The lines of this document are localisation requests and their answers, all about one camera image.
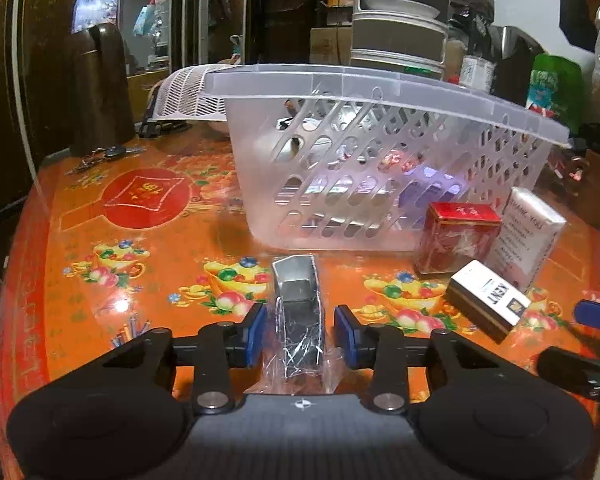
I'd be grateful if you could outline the cardboard box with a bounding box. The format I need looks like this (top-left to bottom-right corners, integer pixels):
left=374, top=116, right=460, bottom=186
left=310, top=26, right=352, bottom=65

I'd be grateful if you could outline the silver box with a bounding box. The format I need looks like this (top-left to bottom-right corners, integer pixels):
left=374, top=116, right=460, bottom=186
left=260, top=254, right=344, bottom=396

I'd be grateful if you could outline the red cigarette box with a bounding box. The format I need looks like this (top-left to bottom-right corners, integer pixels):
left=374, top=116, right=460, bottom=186
left=414, top=202, right=502, bottom=275

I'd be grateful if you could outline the black kettle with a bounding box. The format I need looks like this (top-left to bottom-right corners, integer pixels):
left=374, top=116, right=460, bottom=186
left=489, top=25, right=544, bottom=107

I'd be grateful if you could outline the brown cup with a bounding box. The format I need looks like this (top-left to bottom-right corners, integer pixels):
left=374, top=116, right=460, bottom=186
left=570, top=150, right=600, bottom=229

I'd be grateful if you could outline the white thank-you box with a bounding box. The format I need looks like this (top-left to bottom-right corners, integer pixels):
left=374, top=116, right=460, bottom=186
left=484, top=188, right=567, bottom=292

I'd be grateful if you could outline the green shopping bag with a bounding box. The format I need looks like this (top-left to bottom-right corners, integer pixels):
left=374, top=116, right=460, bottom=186
left=526, top=53, right=584, bottom=136

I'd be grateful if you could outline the purple small box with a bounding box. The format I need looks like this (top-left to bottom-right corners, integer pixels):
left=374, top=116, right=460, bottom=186
left=396, top=166, right=467, bottom=210

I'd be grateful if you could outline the white plush toy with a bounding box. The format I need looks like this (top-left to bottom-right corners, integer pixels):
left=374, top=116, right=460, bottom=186
left=274, top=100, right=362, bottom=171

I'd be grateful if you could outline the white mesh food cover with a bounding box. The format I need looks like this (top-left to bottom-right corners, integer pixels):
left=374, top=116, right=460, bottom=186
left=149, top=64, right=233, bottom=122

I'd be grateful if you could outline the translucent plastic basket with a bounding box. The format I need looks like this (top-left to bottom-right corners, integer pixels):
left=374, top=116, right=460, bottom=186
left=204, top=64, right=569, bottom=252

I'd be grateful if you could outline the lilac packet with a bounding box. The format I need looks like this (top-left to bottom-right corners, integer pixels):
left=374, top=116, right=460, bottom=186
left=274, top=174, right=402, bottom=217

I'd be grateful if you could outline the red candy bag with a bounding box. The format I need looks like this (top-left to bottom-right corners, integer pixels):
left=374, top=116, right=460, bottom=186
left=378, top=148, right=419, bottom=174

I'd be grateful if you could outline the key bunch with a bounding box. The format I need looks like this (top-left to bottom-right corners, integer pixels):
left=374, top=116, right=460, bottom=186
left=67, top=145, right=146, bottom=174

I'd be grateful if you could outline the tiered food cover rack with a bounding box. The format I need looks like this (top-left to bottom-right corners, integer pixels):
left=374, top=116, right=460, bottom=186
left=350, top=0, right=450, bottom=80

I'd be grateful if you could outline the brown thermos jug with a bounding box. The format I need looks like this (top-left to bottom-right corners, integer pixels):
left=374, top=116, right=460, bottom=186
left=68, top=23, right=135, bottom=156

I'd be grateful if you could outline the white Kent cigarette pack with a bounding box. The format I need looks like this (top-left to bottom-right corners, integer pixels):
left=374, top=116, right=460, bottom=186
left=445, top=260, right=531, bottom=344

